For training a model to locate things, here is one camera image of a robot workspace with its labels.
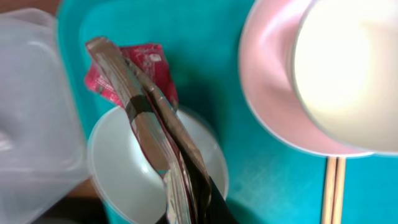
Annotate right wooden chopstick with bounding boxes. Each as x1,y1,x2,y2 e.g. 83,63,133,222
331,157,346,224

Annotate grey bowl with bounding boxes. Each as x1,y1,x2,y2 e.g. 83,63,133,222
88,106,229,224

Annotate white cup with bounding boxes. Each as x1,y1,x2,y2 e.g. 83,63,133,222
292,0,397,154

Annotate clear plastic bin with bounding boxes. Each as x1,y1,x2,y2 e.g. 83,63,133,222
1,8,88,223

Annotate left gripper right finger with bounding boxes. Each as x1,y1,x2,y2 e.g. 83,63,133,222
126,59,238,224

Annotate red snack wrapper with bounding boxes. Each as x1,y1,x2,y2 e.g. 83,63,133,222
83,42,200,224

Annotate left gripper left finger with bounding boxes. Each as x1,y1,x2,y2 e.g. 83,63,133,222
86,37,195,223

